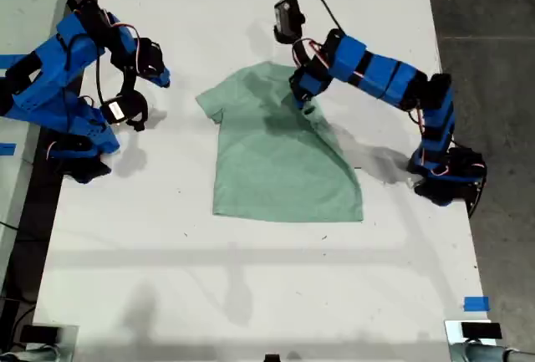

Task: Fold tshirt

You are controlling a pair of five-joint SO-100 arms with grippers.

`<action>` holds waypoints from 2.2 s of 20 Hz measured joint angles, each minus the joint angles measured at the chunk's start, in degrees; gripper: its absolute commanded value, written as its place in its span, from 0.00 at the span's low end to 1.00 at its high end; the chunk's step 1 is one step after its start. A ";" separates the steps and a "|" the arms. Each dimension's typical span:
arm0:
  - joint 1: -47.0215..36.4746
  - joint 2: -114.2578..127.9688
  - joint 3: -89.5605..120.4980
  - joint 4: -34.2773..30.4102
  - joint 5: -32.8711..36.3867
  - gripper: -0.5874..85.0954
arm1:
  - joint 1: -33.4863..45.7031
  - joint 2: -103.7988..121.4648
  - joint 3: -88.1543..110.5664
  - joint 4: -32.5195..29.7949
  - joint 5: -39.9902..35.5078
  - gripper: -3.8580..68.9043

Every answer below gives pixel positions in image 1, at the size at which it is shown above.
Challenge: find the black camera cable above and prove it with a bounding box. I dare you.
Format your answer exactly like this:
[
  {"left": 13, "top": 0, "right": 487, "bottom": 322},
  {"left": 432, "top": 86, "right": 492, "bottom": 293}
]
[
  {"left": 94, "top": 46, "right": 106, "bottom": 106},
  {"left": 286, "top": 0, "right": 346, "bottom": 37}
]

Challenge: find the red white servo wire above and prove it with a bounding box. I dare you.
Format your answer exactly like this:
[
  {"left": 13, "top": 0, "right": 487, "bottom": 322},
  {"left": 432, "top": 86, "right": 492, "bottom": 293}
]
[
  {"left": 106, "top": 13, "right": 141, "bottom": 70},
  {"left": 291, "top": 37, "right": 332, "bottom": 71}
]

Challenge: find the small black box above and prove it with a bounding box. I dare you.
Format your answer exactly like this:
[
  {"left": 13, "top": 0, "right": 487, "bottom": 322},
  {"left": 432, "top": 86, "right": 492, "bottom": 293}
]
[
  {"left": 461, "top": 322, "right": 503, "bottom": 340},
  {"left": 19, "top": 324, "right": 60, "bottom": 344}
]

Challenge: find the pale side table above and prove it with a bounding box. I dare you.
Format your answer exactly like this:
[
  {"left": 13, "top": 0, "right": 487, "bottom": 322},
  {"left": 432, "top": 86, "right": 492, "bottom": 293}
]
[{"left": 0, "top": 0, "right": 77, "bottom": 283}]

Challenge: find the black camera box white label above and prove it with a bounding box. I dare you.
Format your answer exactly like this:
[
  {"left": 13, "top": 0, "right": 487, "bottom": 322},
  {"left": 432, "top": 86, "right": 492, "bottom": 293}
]
[{"left": 99, "top": 89, "right": 150, "bottom": 133}]

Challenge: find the pale green T-shirt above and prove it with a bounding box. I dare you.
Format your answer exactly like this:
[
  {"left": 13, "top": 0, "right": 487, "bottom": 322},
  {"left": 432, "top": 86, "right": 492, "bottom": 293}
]
[{"left": 195, "top": 60, "right": 364, "bottom": 224}]

